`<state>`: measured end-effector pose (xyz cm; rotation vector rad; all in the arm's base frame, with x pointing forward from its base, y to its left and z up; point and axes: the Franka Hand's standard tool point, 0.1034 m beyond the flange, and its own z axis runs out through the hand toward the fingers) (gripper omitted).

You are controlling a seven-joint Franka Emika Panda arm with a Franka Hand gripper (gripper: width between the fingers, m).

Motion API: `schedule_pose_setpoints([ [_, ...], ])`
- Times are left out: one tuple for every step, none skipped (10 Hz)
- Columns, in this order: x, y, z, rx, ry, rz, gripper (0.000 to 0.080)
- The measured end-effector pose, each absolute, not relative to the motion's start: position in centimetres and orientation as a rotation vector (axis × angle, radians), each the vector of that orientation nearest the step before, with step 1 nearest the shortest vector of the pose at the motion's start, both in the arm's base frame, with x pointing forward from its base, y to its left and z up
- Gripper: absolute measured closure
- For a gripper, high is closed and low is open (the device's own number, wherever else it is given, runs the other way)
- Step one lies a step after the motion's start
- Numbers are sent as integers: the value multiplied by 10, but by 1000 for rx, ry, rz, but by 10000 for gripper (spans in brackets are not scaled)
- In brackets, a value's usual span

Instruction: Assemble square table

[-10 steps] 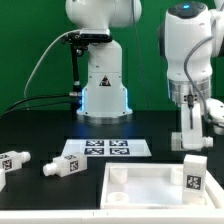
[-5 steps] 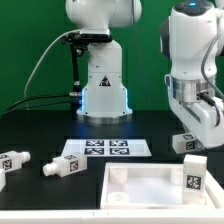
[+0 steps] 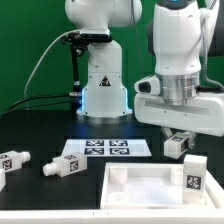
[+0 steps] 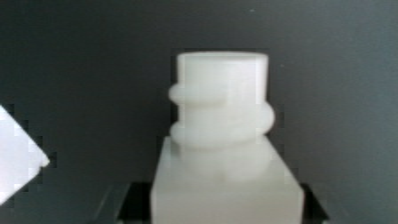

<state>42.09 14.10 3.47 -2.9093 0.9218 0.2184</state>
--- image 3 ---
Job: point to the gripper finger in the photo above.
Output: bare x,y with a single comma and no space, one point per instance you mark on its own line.
167,132
191,140

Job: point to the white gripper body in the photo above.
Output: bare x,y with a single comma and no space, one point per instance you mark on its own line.
202,114

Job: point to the white square table top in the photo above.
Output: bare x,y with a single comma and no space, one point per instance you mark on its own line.
153,186

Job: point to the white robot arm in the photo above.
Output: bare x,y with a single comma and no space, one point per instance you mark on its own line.
169,98

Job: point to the paper sheet with markers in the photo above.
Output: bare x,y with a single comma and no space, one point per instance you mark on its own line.
107,147

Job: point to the white obstacle front bar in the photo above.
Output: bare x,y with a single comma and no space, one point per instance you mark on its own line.
176,216

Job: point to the white obstacle bar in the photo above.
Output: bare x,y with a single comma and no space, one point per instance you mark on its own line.
176,216
2,179

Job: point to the white obstacle left bar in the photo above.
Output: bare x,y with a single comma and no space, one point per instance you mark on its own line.
2,179

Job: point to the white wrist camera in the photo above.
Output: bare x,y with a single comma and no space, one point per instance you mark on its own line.
148,85

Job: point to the black camera stand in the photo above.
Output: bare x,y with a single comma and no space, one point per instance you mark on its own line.
78,41

